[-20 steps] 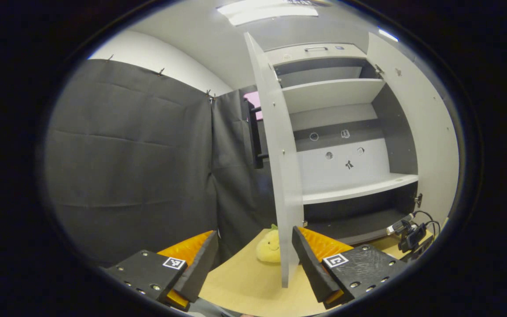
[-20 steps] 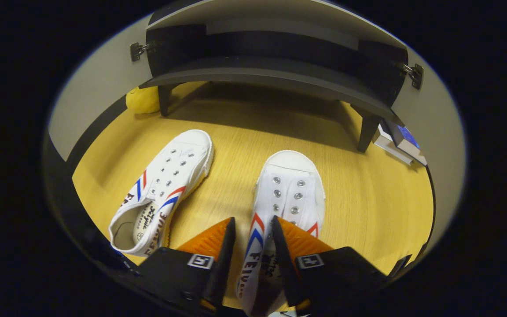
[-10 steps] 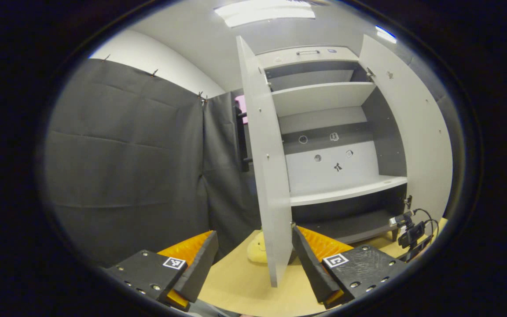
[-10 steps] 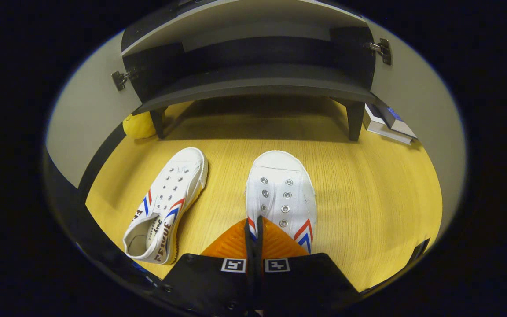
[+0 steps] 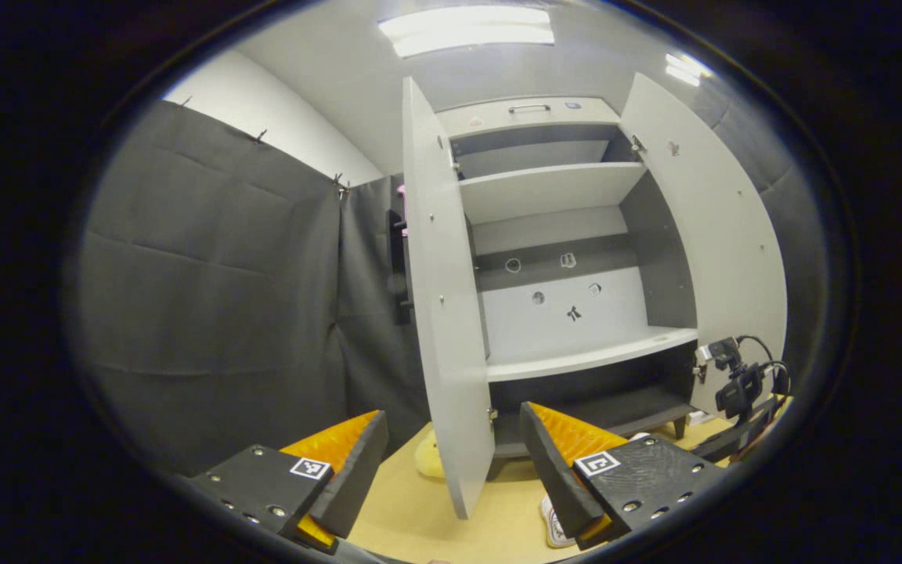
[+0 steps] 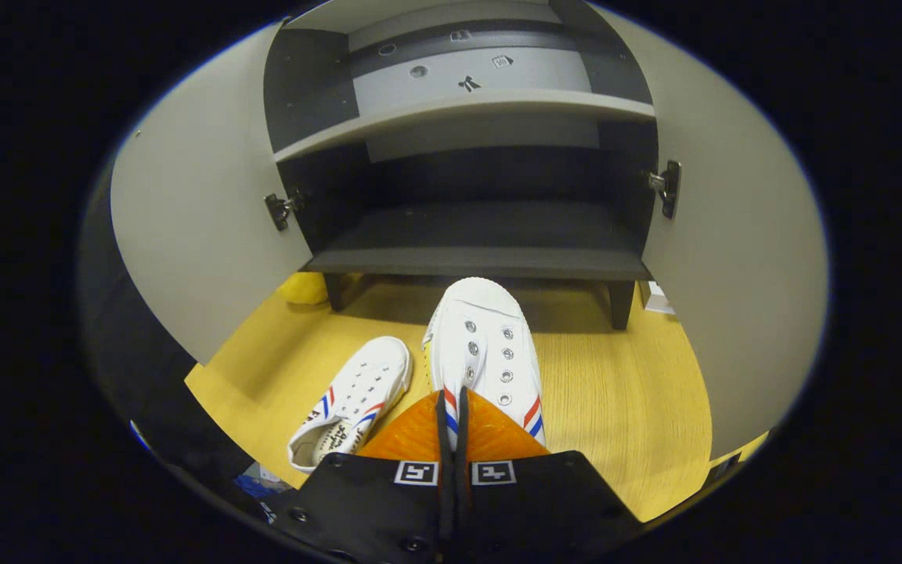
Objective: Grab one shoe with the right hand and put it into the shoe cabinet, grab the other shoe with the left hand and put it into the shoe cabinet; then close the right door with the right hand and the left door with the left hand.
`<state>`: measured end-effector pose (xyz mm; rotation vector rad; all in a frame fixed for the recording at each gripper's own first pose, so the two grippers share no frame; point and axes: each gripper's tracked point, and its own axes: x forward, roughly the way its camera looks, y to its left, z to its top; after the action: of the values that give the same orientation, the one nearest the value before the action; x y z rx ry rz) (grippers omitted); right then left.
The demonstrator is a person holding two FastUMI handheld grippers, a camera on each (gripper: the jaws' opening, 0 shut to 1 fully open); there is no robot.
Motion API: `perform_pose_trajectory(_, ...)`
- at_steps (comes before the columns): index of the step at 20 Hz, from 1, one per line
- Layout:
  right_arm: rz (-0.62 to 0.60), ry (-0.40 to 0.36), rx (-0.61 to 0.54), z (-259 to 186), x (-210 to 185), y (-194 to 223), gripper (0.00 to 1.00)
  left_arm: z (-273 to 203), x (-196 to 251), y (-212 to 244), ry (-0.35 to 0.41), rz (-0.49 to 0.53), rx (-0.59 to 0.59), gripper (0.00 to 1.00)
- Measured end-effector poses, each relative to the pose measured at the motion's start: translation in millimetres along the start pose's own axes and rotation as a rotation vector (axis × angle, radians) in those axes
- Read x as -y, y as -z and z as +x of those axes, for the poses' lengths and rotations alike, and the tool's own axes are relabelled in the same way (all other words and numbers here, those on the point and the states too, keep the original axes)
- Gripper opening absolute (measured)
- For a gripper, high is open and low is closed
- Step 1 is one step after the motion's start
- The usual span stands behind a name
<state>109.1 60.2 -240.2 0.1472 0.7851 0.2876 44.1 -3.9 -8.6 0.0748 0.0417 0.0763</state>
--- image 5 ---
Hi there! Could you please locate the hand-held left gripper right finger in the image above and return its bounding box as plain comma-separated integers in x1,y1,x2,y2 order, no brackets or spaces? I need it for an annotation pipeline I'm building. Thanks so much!
518,401,727,551

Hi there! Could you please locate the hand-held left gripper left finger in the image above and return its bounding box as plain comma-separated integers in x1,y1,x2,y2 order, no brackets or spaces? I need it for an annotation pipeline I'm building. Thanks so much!
183,409,390,555

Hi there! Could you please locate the grey cabinet door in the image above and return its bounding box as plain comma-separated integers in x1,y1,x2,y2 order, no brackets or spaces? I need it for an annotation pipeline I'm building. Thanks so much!
619,72,788,416
402,76,496,520

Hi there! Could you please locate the grey shoe cabinet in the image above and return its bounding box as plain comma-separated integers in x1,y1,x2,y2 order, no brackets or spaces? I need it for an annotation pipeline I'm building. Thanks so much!
435,96,698,480

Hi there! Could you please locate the grey cabinet drawer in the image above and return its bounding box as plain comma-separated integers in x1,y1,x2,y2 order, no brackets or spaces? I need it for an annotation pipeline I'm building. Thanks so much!
435,96,622,140

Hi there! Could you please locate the yellow plush toy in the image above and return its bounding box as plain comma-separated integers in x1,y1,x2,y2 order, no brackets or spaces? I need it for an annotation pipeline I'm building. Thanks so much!
414,439,446,479

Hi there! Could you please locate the small ceiling light panel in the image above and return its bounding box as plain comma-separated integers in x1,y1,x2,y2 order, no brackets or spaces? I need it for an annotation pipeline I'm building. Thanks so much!
664,51,714,87

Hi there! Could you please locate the large ceiling light panel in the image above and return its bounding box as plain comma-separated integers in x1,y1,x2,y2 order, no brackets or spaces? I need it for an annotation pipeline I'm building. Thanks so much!
378,6,555,58

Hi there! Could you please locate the black door handle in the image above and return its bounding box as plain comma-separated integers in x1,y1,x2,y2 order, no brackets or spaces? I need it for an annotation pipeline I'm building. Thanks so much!
386,208,413,326

